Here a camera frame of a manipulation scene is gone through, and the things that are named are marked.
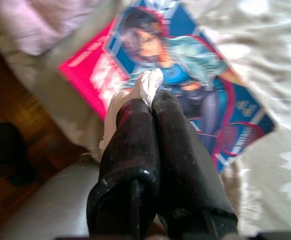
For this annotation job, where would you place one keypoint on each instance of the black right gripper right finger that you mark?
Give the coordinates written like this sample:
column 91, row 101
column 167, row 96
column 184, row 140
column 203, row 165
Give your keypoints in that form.
column 180, row 162

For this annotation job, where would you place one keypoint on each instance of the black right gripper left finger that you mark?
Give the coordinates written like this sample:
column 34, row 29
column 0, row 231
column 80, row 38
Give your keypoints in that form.
column 125, row 150

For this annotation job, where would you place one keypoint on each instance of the white tissue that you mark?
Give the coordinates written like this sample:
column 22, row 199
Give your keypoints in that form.
column 149, row 83

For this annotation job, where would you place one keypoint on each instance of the pink and blue magazine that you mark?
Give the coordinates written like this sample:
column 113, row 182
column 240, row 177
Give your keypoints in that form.
column 185, row 62

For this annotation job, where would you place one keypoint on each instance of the bed with beige floral sheet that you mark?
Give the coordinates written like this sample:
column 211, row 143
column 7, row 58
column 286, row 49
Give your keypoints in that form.
column 273, row 62

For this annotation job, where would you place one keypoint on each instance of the pink cartoon print blanket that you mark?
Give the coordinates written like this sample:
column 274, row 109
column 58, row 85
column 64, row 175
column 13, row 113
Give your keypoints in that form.
column 35, row 25

